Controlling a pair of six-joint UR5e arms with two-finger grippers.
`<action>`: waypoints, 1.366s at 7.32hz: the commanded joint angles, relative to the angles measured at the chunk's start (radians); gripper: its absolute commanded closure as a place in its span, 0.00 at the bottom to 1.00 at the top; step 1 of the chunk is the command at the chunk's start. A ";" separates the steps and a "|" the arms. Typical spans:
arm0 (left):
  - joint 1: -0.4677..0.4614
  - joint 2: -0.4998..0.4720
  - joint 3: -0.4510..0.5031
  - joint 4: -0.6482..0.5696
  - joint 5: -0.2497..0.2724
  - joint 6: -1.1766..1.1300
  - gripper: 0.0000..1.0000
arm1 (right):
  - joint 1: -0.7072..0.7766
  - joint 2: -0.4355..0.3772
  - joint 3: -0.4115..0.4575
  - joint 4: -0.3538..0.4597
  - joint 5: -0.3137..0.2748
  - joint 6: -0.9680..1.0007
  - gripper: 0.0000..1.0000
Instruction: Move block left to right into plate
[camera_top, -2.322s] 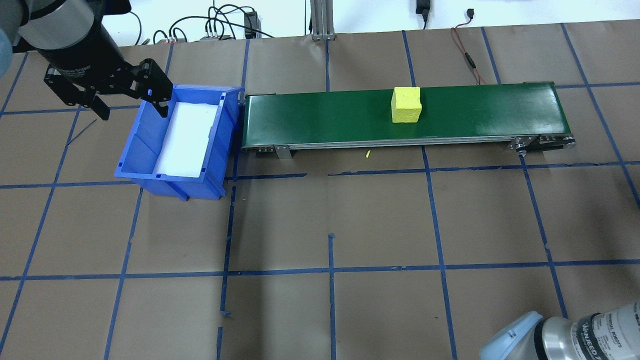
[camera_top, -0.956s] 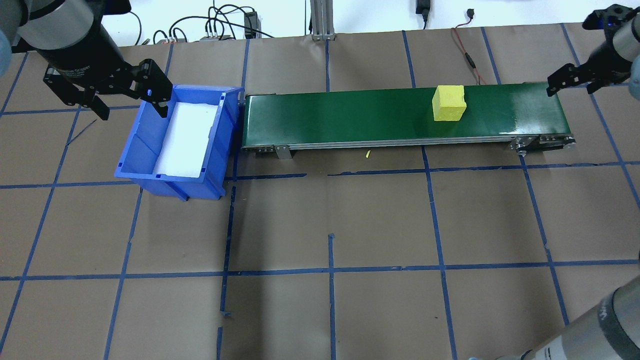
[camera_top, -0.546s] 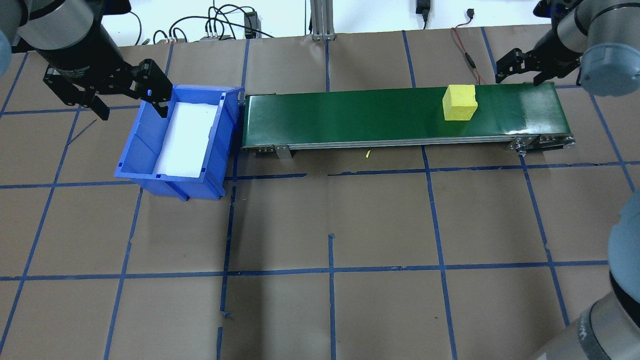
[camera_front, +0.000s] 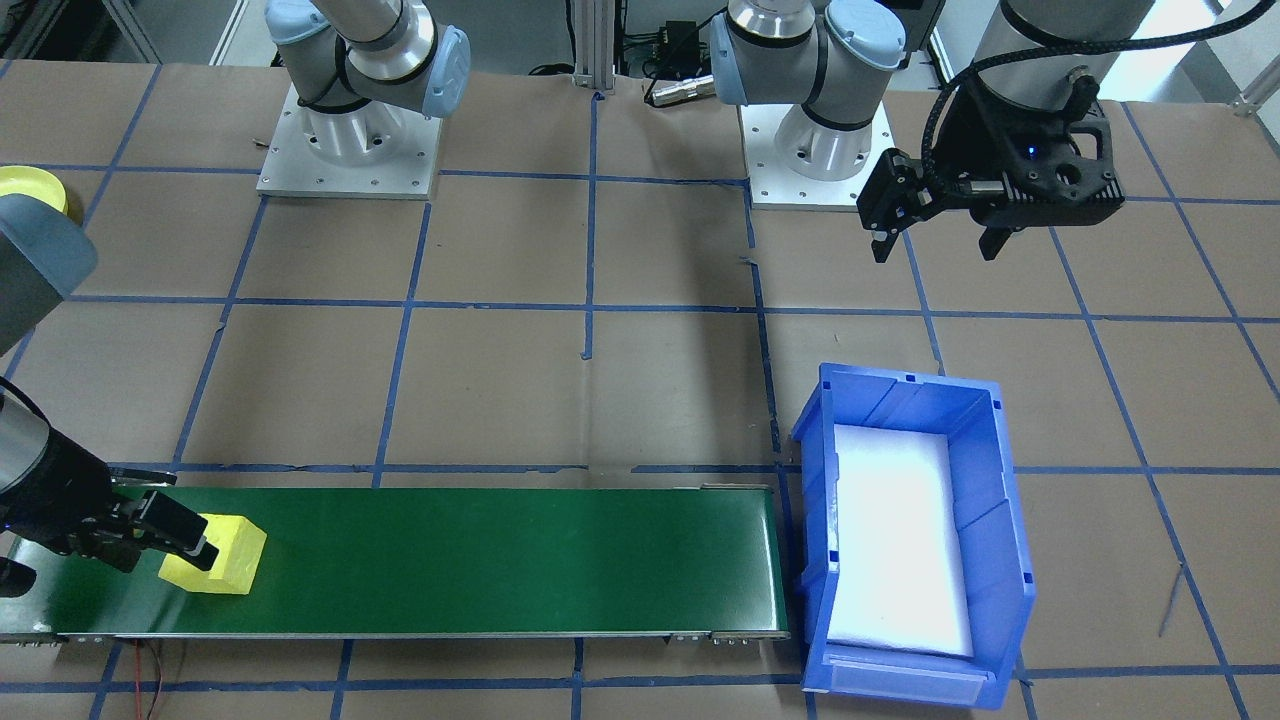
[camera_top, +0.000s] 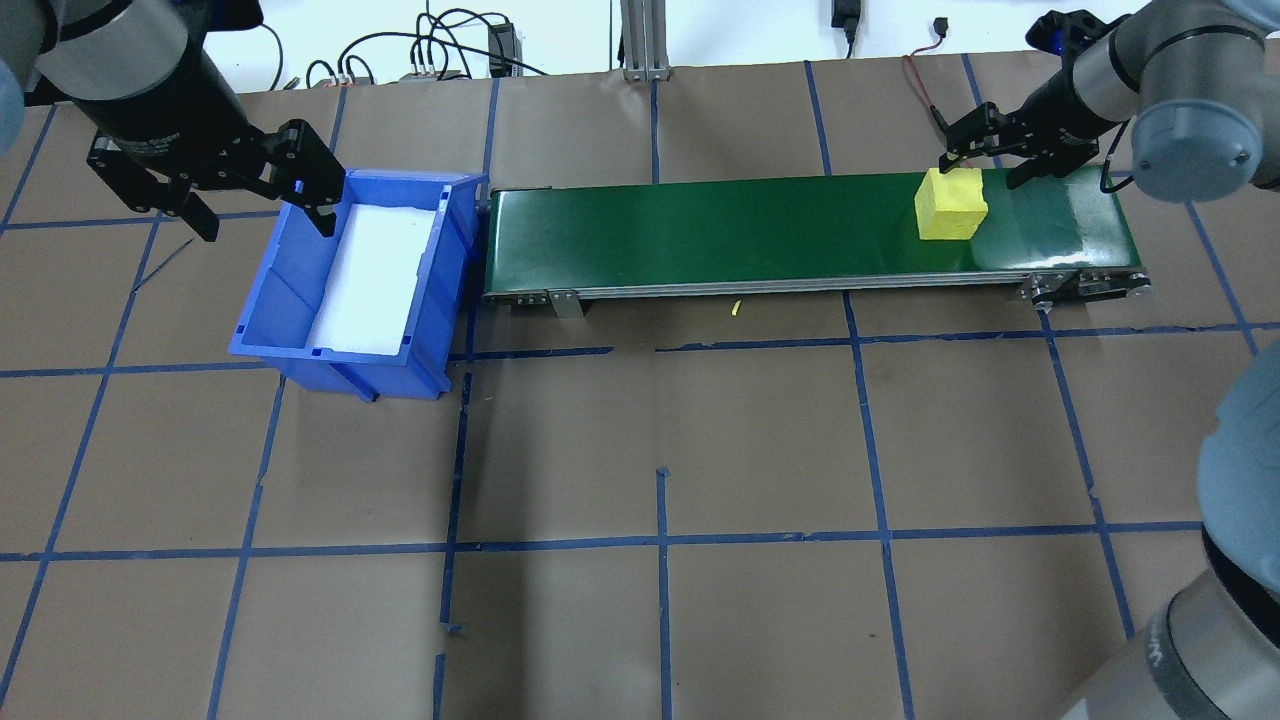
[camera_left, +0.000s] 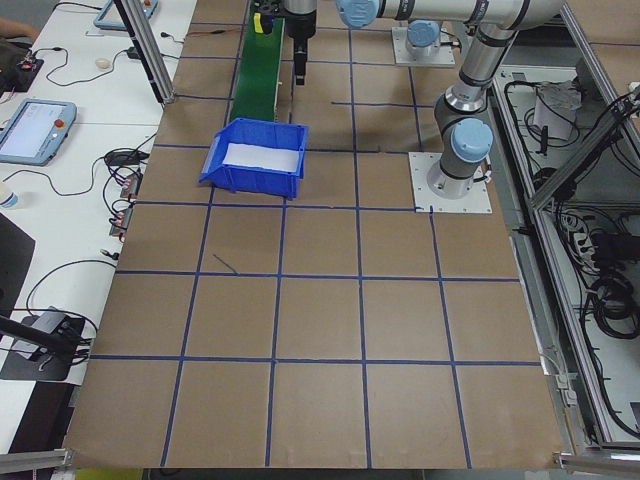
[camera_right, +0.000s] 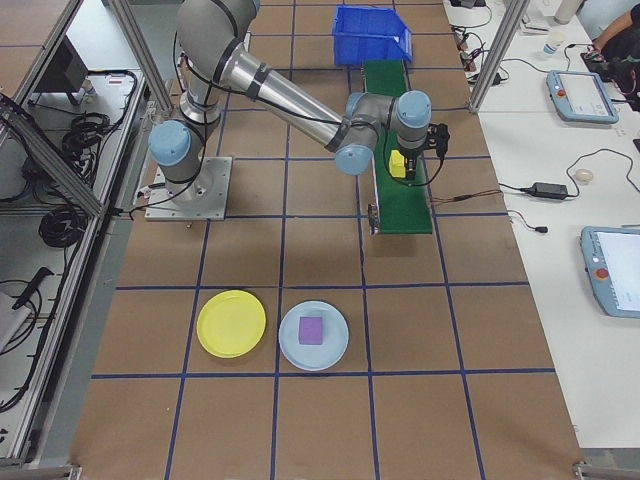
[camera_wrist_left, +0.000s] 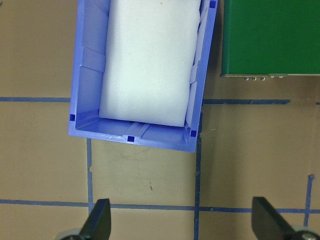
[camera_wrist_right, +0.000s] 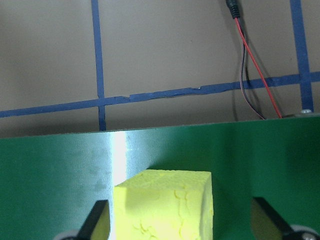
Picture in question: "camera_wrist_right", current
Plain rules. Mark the yellow foam block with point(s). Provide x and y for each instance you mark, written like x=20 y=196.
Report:
x=162 y=205

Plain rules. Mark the green conveyor belt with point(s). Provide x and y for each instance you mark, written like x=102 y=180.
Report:
x=37 y=175

